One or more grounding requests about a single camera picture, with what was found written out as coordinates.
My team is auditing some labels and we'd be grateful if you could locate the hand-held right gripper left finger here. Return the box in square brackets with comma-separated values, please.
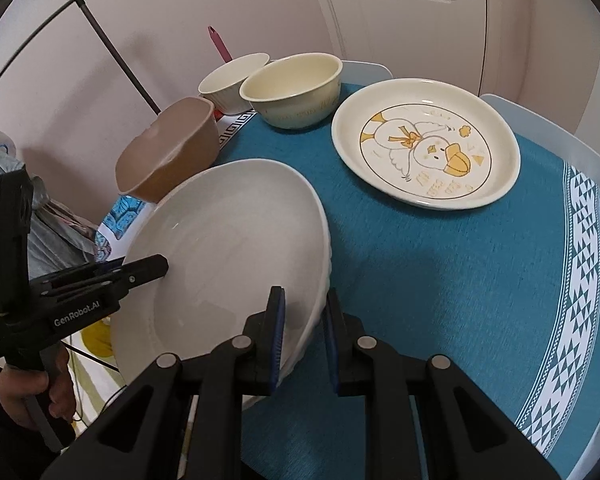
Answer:
[40, 286, 287, 480]

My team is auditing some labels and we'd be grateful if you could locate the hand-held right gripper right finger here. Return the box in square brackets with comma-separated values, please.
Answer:
[322, 287, 565, 480]

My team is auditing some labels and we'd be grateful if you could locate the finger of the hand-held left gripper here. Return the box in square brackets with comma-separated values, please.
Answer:
[111, 254, 170, 292]
[92, 258, 127, 276]

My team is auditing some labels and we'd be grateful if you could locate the large white plate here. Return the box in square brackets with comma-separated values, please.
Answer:
[111, 158, 332, 411]

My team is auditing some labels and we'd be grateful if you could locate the brown wavy-edged bowl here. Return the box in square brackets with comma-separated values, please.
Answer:
[116, 97, 220, 205]

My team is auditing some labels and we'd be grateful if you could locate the white ribbed bowl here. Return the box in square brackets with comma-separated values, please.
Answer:
[198, 53, 271, 116]

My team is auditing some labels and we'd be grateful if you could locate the cream duck-print plate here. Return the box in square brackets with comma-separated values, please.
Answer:
[331, 78, 522, 211]

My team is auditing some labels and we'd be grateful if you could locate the cream bowl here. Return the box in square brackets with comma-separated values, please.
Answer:
[239, 53, 344, 131]

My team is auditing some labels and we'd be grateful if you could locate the person's left hand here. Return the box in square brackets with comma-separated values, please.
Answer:
[0, 344, 77, 433]

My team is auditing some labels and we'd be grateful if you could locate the yellow leaf-print mat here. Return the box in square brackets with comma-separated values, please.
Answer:
[62, 317, 118, 396]

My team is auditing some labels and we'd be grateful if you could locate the blue floral cloth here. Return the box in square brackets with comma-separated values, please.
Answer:
[99, 194, 148, 243]

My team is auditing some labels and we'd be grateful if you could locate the teal tablecloth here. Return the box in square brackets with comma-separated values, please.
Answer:
[212, 80, 600, 467]

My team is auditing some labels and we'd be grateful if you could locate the white key-pattern cloth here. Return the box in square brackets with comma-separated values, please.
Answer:
[215, 109, 257, 153]

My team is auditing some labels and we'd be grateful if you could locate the black metal stand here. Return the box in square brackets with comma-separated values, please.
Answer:
[0, 0, 162, 116]

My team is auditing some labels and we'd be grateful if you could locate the pink plastic tool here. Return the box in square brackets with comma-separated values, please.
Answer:
[208, 25, 234, 64]

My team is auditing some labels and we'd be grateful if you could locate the white door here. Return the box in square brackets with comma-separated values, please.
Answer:
[305, 0, 497, 97]

